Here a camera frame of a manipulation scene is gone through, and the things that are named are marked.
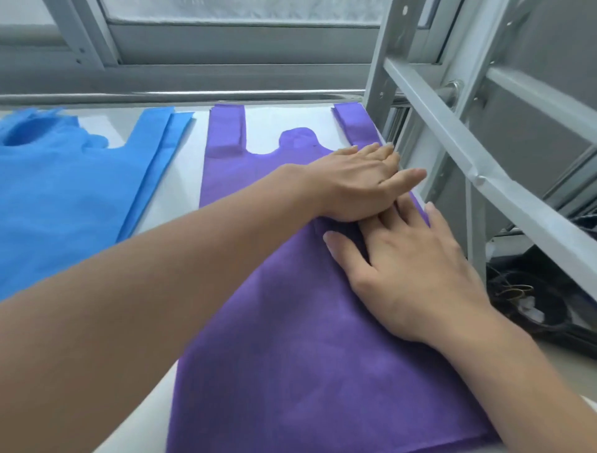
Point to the small white plastic item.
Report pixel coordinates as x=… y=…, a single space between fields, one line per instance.
x=531 y=310

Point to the black bag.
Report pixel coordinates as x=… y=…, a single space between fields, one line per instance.
x=555 y=298

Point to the blue non-woven bag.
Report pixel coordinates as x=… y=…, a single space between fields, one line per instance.
x=60 y=196

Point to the yellow rubber bands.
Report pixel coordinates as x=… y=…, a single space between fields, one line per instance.
x=513 y=292

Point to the person's right forearm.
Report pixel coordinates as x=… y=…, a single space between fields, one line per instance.
x=522 y=387

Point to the person's left forearm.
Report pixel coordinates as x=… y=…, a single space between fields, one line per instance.
x=140 y=303

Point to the person's left hand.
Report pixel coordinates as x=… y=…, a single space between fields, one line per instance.
x=345 y=186

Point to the chrome metal rail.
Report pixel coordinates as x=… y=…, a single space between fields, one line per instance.
x=186 y=97

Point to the grey metal ladder frame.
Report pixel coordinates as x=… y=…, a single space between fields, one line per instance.
x=489 y=154

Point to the person's left thumb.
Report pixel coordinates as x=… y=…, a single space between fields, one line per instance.
x=405 y=181

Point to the person's right thumb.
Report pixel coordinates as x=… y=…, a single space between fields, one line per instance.
x=347 y=256

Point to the person's right hand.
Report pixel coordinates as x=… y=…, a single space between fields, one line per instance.
x=419 y=284

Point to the grey window frame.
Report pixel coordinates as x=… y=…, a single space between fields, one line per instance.
x=224 y=46

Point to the person's right little finger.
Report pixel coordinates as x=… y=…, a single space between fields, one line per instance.
x=437 y=219

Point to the purple non-woven bag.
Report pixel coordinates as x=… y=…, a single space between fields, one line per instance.
x=280 y=350

